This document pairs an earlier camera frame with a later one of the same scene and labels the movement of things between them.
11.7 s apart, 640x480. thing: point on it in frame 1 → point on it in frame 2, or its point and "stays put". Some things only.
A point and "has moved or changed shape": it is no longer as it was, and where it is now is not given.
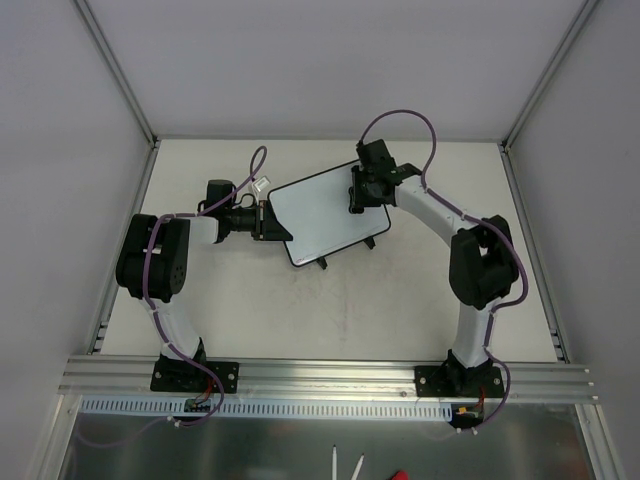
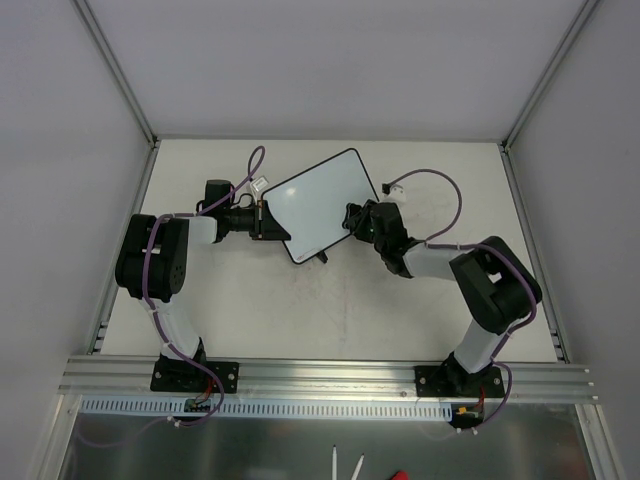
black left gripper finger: x=273 y=230 stays put
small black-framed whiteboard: x=317 y=214 has moved or changed shape
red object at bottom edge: x=401 y=475 stays put
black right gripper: x=357 y=191 → x=364 y=220
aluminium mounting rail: x=105 y=376 stays put
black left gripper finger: x=270 y=217 stays put
